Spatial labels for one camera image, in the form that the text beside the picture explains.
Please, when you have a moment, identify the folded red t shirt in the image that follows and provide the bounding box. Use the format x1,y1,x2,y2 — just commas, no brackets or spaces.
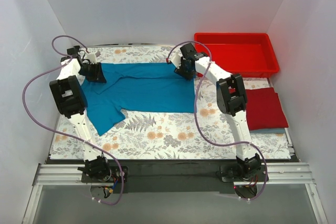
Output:
246,88,288,131

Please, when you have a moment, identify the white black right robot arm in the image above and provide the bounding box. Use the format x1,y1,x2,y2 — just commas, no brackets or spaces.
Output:
166,41,263,181

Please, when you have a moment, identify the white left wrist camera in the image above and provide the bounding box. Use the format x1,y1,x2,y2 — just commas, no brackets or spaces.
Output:
85,51,101,64

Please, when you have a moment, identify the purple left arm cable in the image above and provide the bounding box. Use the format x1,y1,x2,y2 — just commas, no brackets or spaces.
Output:
22,35,125,206

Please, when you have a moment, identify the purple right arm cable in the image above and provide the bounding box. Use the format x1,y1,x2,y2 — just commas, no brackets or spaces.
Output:
166,41,269,202

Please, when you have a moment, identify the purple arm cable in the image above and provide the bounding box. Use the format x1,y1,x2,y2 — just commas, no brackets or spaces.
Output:
22,35,125,206
166,41,269,202

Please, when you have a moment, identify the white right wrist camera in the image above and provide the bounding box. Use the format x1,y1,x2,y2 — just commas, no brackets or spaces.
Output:
166,53,181,69

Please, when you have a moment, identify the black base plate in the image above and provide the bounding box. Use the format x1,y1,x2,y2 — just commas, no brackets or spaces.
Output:
216,164,266,183
81,166,121,183

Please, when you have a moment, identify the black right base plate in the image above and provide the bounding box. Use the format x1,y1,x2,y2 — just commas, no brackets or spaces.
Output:
216,164,266,183

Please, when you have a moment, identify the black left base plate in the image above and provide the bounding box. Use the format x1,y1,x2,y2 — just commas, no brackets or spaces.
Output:
81,166,121,183

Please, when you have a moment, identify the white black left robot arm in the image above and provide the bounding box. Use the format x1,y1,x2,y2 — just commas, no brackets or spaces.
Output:
49,46,112,182

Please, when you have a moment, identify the teal blue t shirt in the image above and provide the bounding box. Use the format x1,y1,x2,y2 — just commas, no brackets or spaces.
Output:
81,63,195,136

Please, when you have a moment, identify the floral patterned table mat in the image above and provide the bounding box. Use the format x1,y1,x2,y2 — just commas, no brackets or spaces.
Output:
49,45,295,160

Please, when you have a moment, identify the aluminium front rail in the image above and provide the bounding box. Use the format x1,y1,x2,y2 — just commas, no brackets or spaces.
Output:
33,162,314,185

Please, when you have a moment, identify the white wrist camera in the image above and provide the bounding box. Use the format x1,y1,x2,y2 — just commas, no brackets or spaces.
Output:
166,53,181,69
85,51,101,64

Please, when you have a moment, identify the red plastic tray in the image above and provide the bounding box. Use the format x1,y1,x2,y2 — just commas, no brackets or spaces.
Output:
194,33,280,78

